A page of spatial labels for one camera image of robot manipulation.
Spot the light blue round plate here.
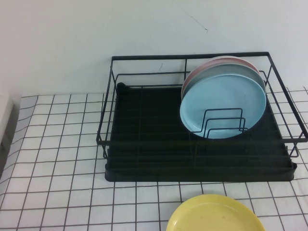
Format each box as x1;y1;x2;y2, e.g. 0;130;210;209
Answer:
180;74;267;140

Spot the pink round plate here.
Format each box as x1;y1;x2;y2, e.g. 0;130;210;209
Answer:
181;55;260;97

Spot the grey round plate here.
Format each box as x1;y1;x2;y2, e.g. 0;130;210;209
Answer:
183;63;266;97

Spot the yellow round plate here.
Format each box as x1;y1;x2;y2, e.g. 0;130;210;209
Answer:
166;194;267;231

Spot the black plastic drip tray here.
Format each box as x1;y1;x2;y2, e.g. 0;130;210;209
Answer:
105;82;297;183

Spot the white checked tablecloth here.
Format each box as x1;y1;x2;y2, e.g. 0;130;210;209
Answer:
0;88;308;231

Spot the white panel edge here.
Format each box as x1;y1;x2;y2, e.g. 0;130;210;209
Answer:
0;95;21;154

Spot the black wire dish rack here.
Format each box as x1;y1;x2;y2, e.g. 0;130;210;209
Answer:
95;51;308;160

